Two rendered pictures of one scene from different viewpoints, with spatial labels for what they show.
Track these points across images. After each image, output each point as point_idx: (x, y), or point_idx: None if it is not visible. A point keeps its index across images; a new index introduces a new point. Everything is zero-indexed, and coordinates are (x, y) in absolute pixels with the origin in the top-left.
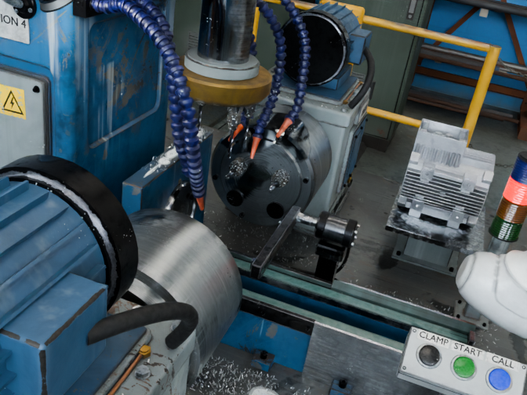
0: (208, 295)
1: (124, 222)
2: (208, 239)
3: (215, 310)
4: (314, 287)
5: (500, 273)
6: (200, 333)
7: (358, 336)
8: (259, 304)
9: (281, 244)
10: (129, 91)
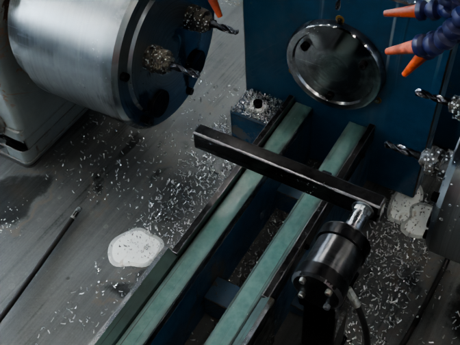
0: (53, 26)
1: None
2: (114, 1)
3: (52, 46)
4: (264, 274)
5: None
6: (22, 35)
7: (129, 297)
8: (215, 192)
9: (283, 183)
10: None
